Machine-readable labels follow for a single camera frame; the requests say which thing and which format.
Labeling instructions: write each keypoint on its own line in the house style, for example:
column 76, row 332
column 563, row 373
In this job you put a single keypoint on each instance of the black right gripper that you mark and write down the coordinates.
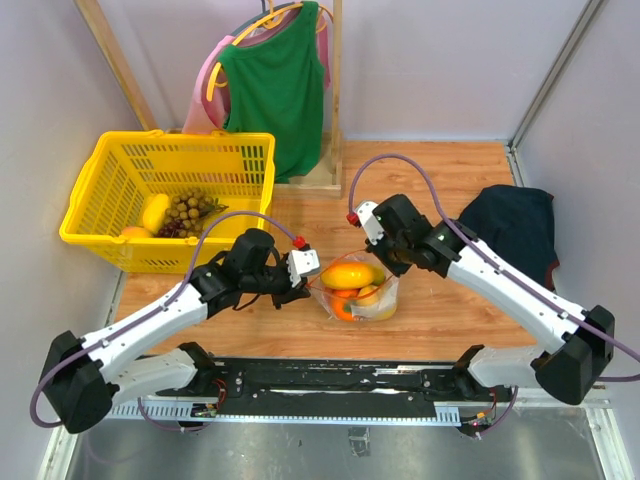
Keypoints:
column 377, row 250

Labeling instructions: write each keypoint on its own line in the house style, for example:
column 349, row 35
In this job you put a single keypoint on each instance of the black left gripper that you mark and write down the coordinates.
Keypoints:
column 289, row 294

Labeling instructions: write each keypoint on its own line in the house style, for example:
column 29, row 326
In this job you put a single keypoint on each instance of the orange persimmon toy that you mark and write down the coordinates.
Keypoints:
column 340, row 303

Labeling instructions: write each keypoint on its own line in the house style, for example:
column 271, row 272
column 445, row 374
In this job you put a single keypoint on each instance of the green yellow mango toy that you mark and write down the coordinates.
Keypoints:
column 378, row 275

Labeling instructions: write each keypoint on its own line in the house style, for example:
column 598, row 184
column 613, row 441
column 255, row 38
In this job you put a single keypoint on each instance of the orange bell pepper toy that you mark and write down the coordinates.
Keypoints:
column 348, row 275

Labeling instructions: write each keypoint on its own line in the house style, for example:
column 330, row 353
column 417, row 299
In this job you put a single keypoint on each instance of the clear orange zip bag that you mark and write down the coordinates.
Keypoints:
column 388, row 290

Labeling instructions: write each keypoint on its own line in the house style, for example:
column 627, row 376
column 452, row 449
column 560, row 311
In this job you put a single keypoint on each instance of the yellow orange round fruit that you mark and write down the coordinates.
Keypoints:
column 367, row 296

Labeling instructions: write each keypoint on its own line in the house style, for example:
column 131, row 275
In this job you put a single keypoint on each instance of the yellow lemon toy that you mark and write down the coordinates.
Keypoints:
column 385, row 314

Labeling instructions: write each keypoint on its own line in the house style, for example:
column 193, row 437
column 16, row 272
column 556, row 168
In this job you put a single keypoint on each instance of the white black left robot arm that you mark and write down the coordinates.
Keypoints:
column 83, row 378

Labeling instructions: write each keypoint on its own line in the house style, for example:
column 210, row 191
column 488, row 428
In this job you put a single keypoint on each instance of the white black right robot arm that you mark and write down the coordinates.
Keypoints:
column 572, row 343

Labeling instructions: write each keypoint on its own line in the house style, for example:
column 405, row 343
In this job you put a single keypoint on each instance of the green tank top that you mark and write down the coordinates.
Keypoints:
column 277, row 87

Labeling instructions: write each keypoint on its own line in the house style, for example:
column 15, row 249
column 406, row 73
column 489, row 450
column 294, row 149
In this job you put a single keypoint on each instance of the wooden clothes rack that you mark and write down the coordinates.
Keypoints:
column 326, row 180

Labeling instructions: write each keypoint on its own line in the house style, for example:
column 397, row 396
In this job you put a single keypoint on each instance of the dark navy cloth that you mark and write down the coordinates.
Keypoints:
column 518, row 224

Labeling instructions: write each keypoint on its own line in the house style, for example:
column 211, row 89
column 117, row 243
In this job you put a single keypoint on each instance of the green grape bunch toy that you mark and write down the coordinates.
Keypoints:
column 194, row 208

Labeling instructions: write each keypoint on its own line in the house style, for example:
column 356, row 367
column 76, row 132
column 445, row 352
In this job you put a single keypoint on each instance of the dark purple grape bunch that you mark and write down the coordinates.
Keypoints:
column 170, row 230

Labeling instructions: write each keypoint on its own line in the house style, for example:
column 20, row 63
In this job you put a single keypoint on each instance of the peach toy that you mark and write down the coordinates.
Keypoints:
column 134, row 232

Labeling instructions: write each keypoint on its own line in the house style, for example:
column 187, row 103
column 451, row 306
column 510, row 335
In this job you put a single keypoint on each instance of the pink shirt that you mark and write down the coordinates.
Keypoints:
column 204, row 116

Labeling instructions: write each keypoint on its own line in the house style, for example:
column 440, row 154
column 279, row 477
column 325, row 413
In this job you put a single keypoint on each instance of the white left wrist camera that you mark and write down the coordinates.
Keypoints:
column 302, row 262

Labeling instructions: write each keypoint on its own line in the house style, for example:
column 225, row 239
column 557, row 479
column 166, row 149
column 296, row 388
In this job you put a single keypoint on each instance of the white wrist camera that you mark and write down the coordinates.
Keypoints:
column 302, row 262
column 364, row 217

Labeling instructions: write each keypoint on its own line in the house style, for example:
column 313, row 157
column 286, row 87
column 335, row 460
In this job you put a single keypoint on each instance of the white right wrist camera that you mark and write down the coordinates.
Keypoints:
column 364, row 217

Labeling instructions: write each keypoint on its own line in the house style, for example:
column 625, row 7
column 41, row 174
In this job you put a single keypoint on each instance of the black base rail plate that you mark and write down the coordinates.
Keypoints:
column 322, row 388

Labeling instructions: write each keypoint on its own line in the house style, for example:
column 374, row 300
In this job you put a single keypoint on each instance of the aluminium frame post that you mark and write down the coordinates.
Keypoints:
column 577, row 34

